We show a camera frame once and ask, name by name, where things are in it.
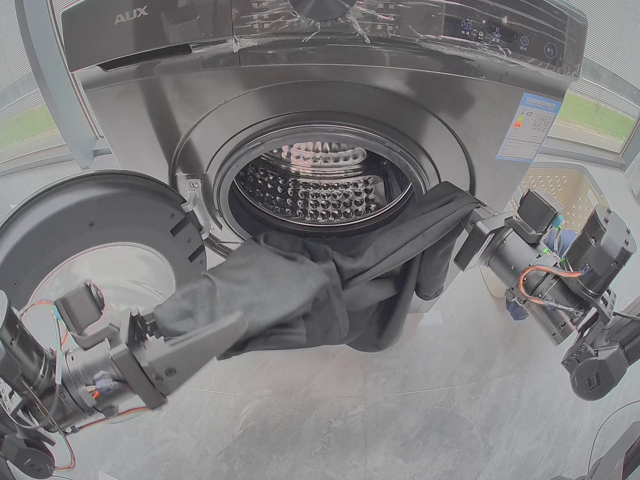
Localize cream laundry basket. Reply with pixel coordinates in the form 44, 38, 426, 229
492, 162, 610, 315

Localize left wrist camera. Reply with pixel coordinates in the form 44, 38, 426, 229
52, 280, 109, 350

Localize black cable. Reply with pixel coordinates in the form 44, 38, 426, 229
584, 401, 640, 480

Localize washing machine door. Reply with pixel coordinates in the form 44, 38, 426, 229
0, 169, 224, 421

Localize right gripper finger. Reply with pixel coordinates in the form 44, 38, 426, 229
464, 199, 501, 227

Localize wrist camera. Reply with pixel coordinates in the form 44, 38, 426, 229
514, 188, 562, 245
52, 280, 109, 350

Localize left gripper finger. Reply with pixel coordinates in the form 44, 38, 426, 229
149, 312, 250, 400
142, 313, 166, 342

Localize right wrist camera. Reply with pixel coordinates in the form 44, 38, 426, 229
514, 188, 562, 245

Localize grey washing machine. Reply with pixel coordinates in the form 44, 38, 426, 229
60, 0, 590, 320

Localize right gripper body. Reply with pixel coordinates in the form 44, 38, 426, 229
453, 215, 599, 349

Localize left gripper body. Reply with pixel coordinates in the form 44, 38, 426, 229
54, 310, 169, 427

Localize black garment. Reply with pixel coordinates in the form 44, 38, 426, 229
151, 180, 485, 354

